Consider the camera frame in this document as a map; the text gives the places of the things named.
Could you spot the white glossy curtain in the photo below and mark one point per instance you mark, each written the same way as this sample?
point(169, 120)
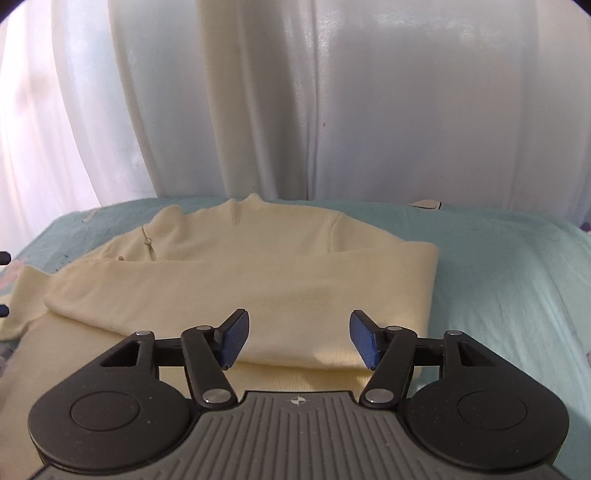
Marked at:
point(438, 101)

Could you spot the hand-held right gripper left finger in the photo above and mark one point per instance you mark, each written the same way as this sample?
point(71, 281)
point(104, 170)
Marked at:
point(234, 339)

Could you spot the cream knit sweater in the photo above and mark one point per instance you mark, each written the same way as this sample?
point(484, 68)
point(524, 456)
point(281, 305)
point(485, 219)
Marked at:
point(258, 281)

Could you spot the white sheer curtain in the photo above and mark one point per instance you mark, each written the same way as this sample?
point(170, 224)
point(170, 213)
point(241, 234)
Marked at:
point(60, 115)

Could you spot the light blue bed sheet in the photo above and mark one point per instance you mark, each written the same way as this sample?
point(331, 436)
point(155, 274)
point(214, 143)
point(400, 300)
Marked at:
point(498, 277)

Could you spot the cream curtain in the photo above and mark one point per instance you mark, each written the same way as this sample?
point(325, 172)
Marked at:
point(221, 101)

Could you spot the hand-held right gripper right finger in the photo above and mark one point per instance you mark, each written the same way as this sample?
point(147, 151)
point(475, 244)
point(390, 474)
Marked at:
point(362, 339)

